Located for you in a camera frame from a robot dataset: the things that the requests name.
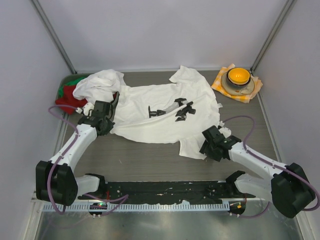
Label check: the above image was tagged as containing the white t-shirt with robot print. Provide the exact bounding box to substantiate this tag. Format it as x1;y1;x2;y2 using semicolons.
111;66;220;160

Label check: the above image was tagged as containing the yellow checkered cloth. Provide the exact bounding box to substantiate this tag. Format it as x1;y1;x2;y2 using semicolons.
211;63;263;104

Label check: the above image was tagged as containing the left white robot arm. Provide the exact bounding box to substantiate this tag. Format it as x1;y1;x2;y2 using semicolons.
35;100;117;214

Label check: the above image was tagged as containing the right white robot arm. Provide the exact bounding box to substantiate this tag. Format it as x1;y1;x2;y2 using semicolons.
199;125;319;219

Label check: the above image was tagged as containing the red t-shirt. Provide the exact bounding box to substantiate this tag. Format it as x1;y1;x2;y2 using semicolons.
55;85;88;115

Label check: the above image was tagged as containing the green t-shirt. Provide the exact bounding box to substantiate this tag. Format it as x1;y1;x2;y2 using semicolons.
57;77;85;98

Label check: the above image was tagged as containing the beige ceramic plate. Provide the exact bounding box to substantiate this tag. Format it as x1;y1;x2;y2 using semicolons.
221;72;255;96

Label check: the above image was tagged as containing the dark ceramic bowl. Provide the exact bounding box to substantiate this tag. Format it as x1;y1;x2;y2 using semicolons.
226;71;252;87

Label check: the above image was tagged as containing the orange bowl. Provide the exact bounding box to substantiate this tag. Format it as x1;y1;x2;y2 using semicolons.
227;67;250;84

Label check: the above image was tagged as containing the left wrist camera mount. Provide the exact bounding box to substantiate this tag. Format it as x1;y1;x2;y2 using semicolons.
75;102;95;116

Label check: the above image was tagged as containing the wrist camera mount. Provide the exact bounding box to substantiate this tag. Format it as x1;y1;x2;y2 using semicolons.
75;102;95;116
218;127;232;138

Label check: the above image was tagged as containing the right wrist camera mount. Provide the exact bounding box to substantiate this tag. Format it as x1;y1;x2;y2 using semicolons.
218;127;232;138

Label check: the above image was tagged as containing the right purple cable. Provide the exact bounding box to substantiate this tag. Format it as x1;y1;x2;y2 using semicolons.
219;115;320;218

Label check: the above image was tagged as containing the purple cable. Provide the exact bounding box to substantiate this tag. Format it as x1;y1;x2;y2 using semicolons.
219;115;320;218
47;104;129;217

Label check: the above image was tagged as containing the white slotted cable duct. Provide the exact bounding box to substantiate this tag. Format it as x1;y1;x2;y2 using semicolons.
43;201;231;213

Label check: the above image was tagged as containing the aluminium rail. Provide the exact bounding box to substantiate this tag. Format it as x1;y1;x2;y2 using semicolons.
31;179;305;202

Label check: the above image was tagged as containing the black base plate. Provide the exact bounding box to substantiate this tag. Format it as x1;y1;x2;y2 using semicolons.
90;180;255;205

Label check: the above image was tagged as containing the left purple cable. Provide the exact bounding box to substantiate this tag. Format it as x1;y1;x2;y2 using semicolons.
47;104;129;217

